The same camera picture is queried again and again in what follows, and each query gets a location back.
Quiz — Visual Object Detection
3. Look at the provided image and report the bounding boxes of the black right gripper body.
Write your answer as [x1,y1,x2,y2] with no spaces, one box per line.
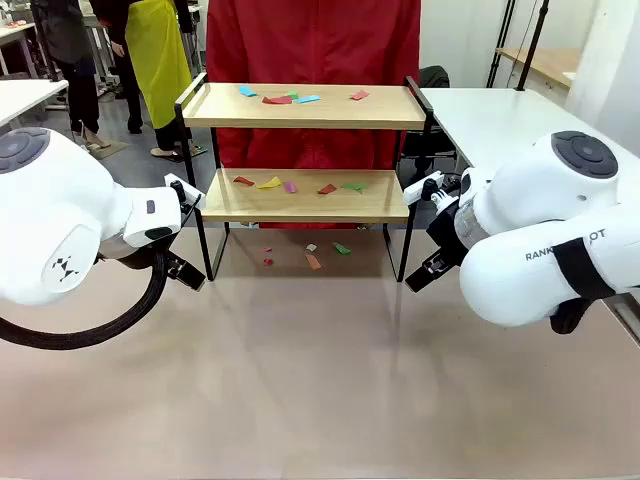
[426,197,471,269]

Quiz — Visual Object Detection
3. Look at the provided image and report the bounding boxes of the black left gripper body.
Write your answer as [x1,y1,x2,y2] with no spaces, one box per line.
[160,248,182,277]

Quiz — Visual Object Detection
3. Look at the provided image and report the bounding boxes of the two-tier wood metal shelf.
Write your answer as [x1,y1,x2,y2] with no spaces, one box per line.
[174,72,441,284]

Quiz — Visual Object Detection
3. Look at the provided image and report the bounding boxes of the large white table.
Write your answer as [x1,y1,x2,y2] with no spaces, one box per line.
[418,87,640,201]

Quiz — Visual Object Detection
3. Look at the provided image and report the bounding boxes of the black chair back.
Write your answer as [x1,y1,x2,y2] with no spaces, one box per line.
[418,64,451,91]

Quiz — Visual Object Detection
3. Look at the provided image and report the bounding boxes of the black tripod stand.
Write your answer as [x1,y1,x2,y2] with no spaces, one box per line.
[487,0,516,89]

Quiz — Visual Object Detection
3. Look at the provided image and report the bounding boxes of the wooden table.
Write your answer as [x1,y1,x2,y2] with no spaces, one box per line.
[495,47,584,91]

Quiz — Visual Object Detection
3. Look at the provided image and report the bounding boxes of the mannequin with yellow apron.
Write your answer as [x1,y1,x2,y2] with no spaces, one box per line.
[89,0,196,164]

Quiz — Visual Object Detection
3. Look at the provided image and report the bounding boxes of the black pole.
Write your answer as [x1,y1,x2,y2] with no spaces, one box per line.
[516,0,550,92]

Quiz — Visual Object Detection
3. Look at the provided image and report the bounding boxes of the person in red jacket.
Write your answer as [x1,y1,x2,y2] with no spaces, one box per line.
[205,0,421,231]

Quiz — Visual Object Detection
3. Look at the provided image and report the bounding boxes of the mannequin in dark clothes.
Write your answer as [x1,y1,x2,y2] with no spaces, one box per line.
[29,0,114,151]

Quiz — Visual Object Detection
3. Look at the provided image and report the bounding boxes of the black left arm cable sleeve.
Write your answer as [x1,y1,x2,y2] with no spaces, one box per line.
[0,248,170,351]

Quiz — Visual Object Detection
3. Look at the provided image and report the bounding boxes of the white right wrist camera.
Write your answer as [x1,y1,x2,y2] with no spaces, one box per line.
[402,170,461,214]

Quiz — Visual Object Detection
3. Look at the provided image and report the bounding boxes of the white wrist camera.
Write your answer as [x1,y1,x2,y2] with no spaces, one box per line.
[402,170,461,214]
[163,172,207,214]

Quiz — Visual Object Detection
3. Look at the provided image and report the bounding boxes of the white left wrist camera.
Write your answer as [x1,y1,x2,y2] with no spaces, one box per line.
[163,172,207,214]

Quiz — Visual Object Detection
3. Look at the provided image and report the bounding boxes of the grey mannequin base plate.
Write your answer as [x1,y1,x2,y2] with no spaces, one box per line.
[87,139,130,159]

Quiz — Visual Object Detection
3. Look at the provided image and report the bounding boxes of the black right arm cable strap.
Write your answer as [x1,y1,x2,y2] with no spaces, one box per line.
[549,238,619,335]

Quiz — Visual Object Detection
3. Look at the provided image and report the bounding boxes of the grey metal frame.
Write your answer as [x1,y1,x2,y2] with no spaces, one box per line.
[602,292,640,346]

